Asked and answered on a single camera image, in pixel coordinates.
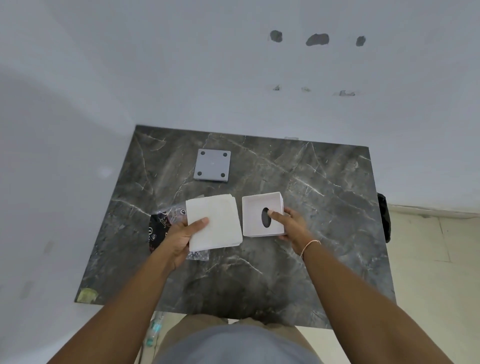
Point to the white tissues stack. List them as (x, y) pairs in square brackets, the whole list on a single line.
[(221, 221)]

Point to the person's right forearm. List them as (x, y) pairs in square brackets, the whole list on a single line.
[(367, 303)]

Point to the clear teal plastic bottle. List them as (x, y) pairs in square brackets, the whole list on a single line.
[(154, 330)]

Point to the person's left forearm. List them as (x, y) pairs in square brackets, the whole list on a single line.
[(123, 311)]

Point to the person's grey shirt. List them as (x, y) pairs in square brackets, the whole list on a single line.
[(232, 347)]

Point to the person's right hand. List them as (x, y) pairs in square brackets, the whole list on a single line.
[(296, 230)]

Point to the black object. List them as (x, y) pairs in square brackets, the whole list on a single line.
[(384, 217)]

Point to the yellowish tape patch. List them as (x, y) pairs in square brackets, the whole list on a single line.
[(87, 295)]

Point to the person's left hand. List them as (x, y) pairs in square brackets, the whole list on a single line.
[(176, 247)]

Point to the white stickered tissue box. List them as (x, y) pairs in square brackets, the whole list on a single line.
[(255, 212)]

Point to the Dove tissue plastic packet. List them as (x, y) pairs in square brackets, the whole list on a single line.
[(159, 228)]

